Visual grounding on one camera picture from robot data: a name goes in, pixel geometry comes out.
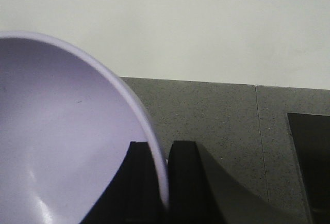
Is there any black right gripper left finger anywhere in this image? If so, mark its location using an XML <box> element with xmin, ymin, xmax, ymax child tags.
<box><xmin>81</xmin><ymin>142</ymin><xmax>165</xmax><ymax>223</ymax></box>

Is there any purple plastic bowl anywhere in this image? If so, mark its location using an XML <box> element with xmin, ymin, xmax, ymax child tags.
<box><xmin>1</xmin><ymin>31</ymin><xmax>169</xmax><ymax>223</ymax></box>

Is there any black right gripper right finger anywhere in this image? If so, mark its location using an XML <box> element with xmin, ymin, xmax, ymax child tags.
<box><xmin>167</xmin><ymin>140</ymin><xmax>283</xmax><ymax>224</ymax></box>

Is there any black induction cooktop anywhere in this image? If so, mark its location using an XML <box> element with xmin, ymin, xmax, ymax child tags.
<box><xmin>287</xmin><ymin>113</ymin><xmax>329</xmax><ymax>223</ymax></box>

